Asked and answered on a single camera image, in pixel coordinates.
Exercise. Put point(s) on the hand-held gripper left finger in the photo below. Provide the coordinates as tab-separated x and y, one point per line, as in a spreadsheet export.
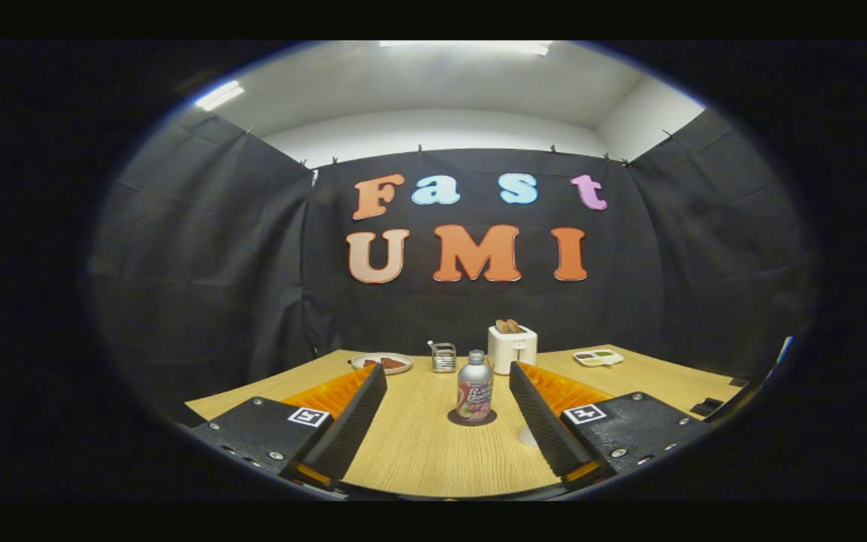
351	429

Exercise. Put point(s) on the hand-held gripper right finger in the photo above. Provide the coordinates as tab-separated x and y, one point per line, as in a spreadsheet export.
543	429

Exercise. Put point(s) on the white cup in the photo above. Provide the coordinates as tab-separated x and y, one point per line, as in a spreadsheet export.
527	436

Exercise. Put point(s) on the silver juice bottle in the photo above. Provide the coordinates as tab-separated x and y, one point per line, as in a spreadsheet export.
475	376

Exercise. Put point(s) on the dark brown round coaster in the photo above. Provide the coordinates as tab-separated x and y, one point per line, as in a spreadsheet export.
453	418

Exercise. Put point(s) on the wooden table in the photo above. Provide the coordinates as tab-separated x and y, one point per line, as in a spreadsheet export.
418	436

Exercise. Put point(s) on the white plate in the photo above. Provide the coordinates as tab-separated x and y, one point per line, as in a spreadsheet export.
358	361

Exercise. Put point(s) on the white toaster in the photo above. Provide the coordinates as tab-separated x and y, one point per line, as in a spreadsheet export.
512	354

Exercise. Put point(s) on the white compartment tray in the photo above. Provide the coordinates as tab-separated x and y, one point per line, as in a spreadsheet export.
597	358

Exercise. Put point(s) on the toast slices in toaster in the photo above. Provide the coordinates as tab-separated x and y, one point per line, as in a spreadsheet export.
509	326

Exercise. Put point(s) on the small glass jar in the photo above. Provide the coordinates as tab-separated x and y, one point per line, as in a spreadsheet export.
443	358

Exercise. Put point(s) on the black backdrop cloth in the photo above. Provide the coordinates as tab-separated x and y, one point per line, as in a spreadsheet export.
479	309

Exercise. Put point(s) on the small black object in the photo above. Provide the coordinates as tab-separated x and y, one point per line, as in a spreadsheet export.
707	407
740	381

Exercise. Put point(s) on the ceiling light panel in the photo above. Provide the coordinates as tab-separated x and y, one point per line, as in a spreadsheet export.
219	95

